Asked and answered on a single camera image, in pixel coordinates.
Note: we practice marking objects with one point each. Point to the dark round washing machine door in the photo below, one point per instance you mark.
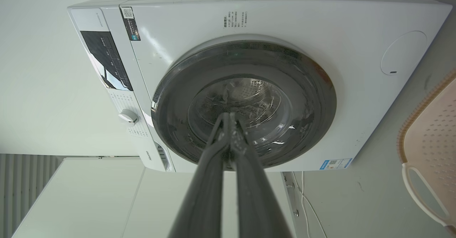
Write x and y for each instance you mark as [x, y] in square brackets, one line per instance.
[306, 99]

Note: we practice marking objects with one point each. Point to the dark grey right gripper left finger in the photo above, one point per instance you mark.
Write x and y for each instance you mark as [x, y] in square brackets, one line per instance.
[205, 191]

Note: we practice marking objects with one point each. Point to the white cabinet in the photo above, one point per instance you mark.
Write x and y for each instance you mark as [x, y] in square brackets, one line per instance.
[107, 202]

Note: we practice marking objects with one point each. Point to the white front-load washing machine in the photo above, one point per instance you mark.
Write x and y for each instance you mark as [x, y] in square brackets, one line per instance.
[356, 88]

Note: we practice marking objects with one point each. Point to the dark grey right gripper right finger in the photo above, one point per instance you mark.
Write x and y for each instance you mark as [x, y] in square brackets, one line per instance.
[254, 195]

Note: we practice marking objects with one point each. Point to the grey ribbed radiator panel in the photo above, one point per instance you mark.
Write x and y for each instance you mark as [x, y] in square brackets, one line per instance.
[21, 191]

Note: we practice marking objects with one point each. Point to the pink perforated laundry basket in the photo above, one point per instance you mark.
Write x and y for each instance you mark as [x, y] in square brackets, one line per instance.
[433, 138]

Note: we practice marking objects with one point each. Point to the silver washing machine control knob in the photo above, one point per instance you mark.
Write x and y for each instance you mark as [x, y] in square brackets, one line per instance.
[128, 117]

